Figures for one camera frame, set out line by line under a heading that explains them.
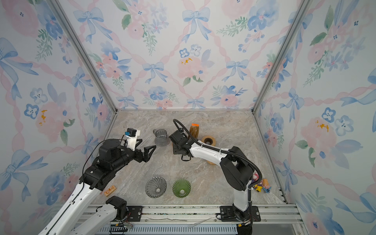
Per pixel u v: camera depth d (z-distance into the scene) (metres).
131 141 0.61
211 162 0.56
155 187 0.80
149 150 0.64
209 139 1.00
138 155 0.62
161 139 1.03
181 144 0.68
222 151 0.51
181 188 0.82
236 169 0.48
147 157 0.63
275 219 0.74
